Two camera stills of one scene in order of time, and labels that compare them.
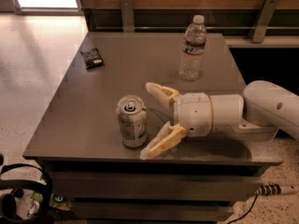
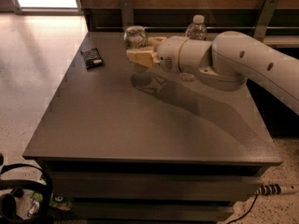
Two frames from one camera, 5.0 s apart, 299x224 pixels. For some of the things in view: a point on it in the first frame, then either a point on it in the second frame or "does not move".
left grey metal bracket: [127, 14] does not move
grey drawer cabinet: [93, 133] does not move
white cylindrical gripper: [192, 113] -> [168, 54]
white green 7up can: [133, 117] -> [135, 37]
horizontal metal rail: [207, 27] does not move
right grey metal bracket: [258, 30] does not move
